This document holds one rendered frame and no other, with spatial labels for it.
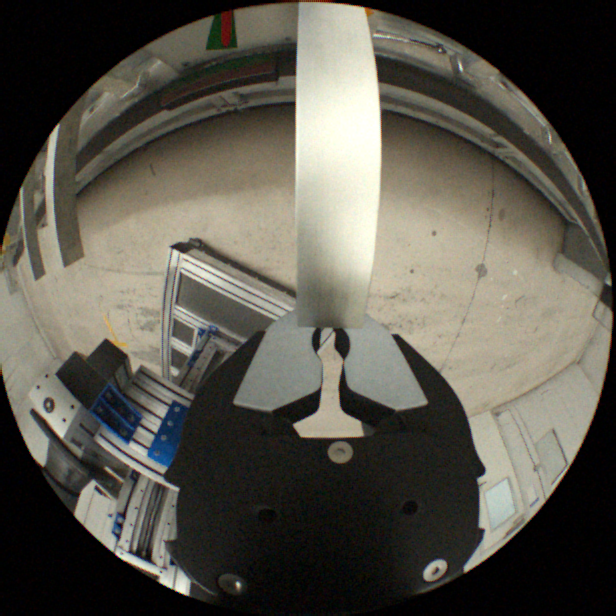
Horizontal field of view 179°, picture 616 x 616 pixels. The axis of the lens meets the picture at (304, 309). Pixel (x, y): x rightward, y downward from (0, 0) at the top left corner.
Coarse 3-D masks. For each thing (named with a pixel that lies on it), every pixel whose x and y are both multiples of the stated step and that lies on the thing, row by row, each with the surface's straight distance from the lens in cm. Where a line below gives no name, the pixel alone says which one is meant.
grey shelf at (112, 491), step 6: (108, 468) 297; (114, 468) 344; (120, 468) 345; (114, 474) 287; (120, 474) 342; (126, 474) 334; (96, 480) 334; (120, 480) 278; (102, 486) 321; (108, 486) 349; (114, 486) 347; (108, 492) 309; (114, 492) 338; (114, 498) 297
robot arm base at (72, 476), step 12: (48, 444) 67; (48, 456) 66; (60, 456) 62; (48, 468) 67; (60, 468) 63; (72, 468) 62; (60, 480) 65; (72, 480) 64; (84, 480) 64; (72, 492) 66
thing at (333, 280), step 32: (320, 32) 11; (352, 32) 11; (320, 64) 9; (352, 64) 10; (320, 96) 8; (352, 96) 8; (320, 128) 8; (352, 128) 8; (320, 160) 7; (352, 160) 7; (320, 192) 7; (352, 192) 7; (320, 224) 7; (352, 224) 7; (320, 256) 7; (352, 256) 8; (320, 288) 8; (352, 288) 8; (320, 320) 9; (352, 320) 9
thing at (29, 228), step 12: (24, 180) 52; (24, 192) 51; (24, 204) 50; (24, 216) 50; (24, 228) 49; (36, 228) 50; (24, 240) 51; (36, 240) 49; (36, 252) 49; (36, 264) 49; (36, 276) 48
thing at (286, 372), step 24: (288, 312) 10; (264, 336) 8; (288, 336) 8; (312, 336) 8; (264, 360) 7; (288, 360) 7; (312, 360) 7; (264, 384) 7; (288, 384) 7; (312, 384) 7; (264, 408) 6; (288, 408) 6; (312, 408) 7
